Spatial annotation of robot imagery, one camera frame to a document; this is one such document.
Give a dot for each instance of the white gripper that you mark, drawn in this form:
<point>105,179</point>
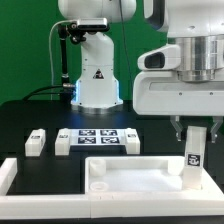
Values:
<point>162,93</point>

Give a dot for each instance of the white desk tabletop tray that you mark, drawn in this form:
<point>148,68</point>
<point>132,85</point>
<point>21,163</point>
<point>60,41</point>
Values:
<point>148,186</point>

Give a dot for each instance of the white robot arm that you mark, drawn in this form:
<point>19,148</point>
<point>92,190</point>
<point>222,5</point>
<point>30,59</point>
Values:
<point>185,77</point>

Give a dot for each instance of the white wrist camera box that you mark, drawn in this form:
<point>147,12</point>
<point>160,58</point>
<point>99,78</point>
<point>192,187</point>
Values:
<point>167,57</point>

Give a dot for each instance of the fiducial marker base plate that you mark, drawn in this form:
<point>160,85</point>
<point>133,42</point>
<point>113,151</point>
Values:
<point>97,137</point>

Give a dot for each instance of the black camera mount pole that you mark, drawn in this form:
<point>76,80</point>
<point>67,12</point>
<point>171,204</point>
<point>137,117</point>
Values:
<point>64,56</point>

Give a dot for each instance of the grey depth camera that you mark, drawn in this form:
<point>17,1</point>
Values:
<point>94,24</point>

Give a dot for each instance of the white U-shaped obstacle frame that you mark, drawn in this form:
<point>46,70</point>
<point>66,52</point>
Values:
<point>37,207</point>

